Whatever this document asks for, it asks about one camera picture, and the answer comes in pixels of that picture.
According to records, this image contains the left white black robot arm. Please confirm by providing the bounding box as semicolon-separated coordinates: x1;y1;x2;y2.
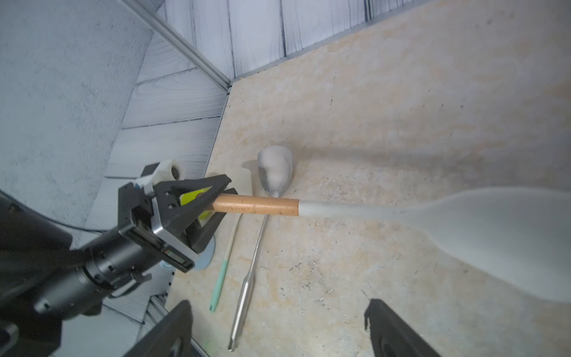
1;175;230;356

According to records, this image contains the left aluminium frame post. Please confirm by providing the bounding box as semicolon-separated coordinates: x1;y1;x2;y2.
118;0;231;92

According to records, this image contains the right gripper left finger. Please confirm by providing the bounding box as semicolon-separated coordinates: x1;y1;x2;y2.
124;300;193;357

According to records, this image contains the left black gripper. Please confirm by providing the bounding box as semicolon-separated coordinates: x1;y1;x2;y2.
117;175;231;272

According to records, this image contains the cream spatula light wood handle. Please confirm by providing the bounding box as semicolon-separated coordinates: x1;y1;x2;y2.
208;187;570;303

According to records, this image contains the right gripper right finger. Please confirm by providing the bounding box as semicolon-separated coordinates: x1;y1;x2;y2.
364;299;440;357

